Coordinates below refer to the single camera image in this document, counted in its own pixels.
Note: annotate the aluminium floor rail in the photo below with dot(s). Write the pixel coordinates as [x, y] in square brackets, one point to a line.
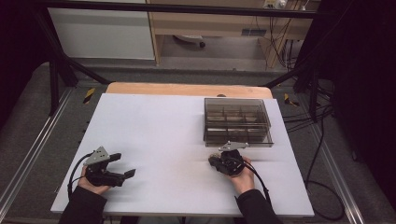
[34, 149]
[339, 174]

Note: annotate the person's right hand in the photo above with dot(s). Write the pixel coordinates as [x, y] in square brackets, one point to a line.
[244, 182]

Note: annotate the dark curtain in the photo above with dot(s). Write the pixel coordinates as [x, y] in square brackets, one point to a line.
[364, 93]
[18, 62]

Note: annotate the white power strip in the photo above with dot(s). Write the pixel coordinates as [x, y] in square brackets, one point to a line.
[274, 3]

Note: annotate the black metal frame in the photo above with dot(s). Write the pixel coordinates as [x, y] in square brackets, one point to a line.
[186, 8]

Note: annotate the person's left hand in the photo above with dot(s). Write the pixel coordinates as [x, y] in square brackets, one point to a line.
[91, 188]

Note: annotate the yellow black floor tape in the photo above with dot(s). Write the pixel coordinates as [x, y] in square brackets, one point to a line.
[89, 95]
[290, 100]

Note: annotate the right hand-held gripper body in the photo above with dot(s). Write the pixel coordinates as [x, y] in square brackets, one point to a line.
[232, 163]

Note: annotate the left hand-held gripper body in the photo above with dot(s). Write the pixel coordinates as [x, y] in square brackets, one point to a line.
[100, 178]

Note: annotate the office chair base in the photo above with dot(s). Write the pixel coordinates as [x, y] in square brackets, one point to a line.
[190, 39]

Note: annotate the white cabinet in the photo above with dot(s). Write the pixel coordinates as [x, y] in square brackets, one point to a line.
[99, 34]

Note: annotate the light wooden desk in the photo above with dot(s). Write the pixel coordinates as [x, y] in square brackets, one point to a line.
[218, 25]

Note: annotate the wooden table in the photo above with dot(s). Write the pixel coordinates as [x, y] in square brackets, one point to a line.
[186, 90]

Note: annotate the smoky transparent drawer box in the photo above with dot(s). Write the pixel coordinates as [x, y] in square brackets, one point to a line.
[236, 119]

